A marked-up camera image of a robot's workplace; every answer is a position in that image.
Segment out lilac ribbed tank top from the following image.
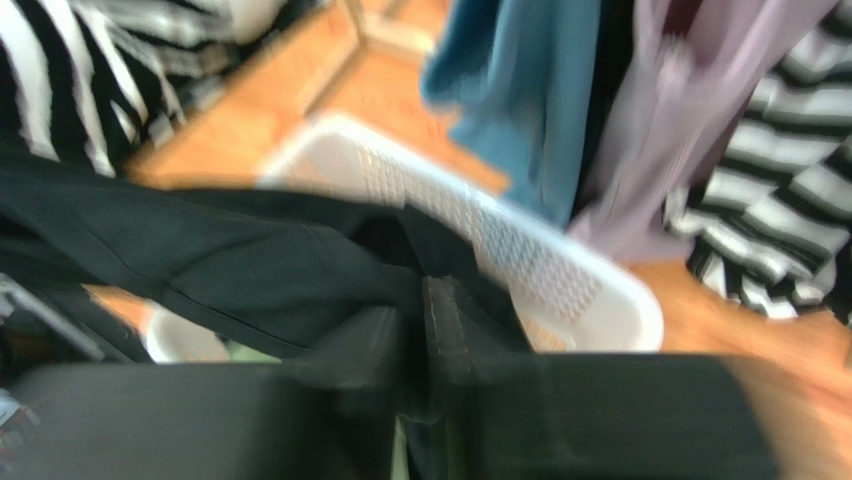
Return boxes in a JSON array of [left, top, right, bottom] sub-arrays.
[[568, 1, 832, 262]]

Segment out green tank top navy trim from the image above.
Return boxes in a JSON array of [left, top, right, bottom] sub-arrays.
[[223, 340, 410, 480]]

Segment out zebra print blanket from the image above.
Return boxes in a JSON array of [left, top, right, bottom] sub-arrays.
[[1, 1, 315, 177]]

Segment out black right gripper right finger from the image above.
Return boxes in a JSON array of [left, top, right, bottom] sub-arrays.
[[423, 277, 779, 479]]

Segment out blue ribbed tank top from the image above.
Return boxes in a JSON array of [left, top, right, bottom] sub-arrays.
[[420, 0, 602, 228]]

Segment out white perforated plastic basket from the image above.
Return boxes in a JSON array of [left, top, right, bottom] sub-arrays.
[[147, 115, 664, 363]]

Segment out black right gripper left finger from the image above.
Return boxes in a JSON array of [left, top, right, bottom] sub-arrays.
[[1, 307, 405, 479]]

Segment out black white striped tank top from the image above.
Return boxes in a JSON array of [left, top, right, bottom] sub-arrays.
[[664, 1, 851, 324]]

